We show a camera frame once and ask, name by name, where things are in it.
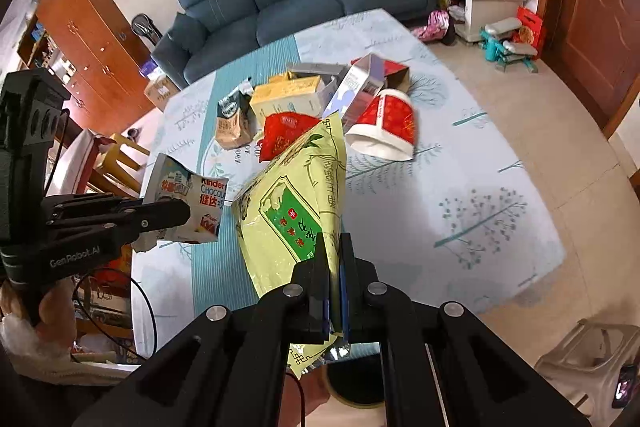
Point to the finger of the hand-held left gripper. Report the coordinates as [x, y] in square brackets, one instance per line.
[80, 201]
[165, 214]

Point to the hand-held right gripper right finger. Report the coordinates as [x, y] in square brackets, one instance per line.
[344, 292]

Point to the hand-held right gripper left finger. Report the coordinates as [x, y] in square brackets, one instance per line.
[320, 302]

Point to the white chocolate box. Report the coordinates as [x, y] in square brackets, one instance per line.
[200, 202]

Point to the green yellow snack bag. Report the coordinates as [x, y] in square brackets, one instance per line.
[290, 207]

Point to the yellow carton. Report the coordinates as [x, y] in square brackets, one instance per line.
[280, 99]

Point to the red white pouch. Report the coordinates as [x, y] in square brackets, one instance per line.
[390, 117]

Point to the red box brown inside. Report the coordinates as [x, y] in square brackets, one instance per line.
[395, 69]

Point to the person's left forearm white sleeve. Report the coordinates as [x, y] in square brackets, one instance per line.
[60, 364]

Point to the person's left hand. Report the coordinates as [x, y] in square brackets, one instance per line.
[55, 312]

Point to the yellow stool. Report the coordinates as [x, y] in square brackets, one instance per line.
[117, 157]

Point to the brown black snack bag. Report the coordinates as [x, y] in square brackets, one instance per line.
[232, 129]

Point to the cardboard box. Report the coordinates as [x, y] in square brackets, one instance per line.
[160, 92]

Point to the red snack packet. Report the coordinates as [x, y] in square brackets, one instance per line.
[280, 132]

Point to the wooden cabinet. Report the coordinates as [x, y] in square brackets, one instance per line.
[85, 22]

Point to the teal tree print tablecloth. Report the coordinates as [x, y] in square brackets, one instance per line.
[440, 147]

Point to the grey flat box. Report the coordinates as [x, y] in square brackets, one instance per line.
[320, 69]

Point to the white blue carton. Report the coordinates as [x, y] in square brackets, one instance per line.
[357, 77]

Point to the grey plastic stool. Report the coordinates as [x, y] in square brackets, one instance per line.
[575, 357]

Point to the pink backpack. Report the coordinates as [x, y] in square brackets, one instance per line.
[435, 27]

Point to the teal stepper machine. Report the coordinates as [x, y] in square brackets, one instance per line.
[500, 49]

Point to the dark smartphone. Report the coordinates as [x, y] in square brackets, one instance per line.
[624, 389]

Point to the white side cabinet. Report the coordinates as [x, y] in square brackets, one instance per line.
[490, 7]

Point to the red gift bag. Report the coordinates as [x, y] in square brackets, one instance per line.
[530, 27]

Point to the wooden door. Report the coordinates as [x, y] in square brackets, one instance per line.
[590, 7]

